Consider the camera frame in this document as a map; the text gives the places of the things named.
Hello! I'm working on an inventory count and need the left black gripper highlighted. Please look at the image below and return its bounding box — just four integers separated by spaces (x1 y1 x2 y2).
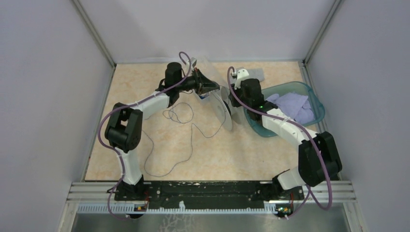
176 68 220 95

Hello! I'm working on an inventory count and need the white perforated cable spool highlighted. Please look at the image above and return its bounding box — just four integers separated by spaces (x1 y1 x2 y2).
208 86 245 131

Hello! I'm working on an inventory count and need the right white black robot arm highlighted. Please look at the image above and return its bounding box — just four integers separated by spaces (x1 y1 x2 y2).
228 78 342 199

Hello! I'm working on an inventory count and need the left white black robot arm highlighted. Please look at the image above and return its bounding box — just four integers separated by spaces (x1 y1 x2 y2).
103 62 220 200

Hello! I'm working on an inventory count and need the clear plastic container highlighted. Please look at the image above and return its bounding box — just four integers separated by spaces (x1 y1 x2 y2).
192 56 229 104

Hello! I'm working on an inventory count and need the grey towel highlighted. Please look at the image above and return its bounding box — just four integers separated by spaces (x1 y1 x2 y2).
247 68 265 82

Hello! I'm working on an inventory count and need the lavender cloth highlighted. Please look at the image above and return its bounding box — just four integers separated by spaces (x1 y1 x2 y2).
266 92 315 124

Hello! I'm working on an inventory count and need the teal plastic basin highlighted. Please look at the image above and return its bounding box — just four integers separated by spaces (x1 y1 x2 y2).
262 81 325 127

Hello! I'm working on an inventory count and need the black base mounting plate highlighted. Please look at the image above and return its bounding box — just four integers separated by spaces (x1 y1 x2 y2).
114 181 304 210

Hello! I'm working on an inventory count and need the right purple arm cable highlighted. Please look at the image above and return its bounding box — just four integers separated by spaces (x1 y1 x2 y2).
227 66 333 220

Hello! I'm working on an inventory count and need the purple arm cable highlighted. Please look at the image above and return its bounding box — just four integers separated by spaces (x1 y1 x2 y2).
227 66 333 220
97 51 193 221

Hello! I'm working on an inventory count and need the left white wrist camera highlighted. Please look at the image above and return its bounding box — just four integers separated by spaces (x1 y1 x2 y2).
186 57 197 69

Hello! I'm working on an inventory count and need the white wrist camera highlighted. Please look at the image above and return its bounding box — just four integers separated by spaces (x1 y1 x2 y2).
231 68 249 89
186 57 197 69

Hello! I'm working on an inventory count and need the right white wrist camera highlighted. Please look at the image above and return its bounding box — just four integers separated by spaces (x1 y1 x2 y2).
231 68 249 89

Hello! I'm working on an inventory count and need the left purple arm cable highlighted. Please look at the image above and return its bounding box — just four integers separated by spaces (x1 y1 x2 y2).
97 51 193 221

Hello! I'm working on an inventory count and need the white slotted cable duct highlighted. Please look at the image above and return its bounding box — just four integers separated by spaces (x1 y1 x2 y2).
77 201 291 216

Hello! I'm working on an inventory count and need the aluminium frame rail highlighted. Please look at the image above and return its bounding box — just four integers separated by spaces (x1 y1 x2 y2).
301 181 357 203

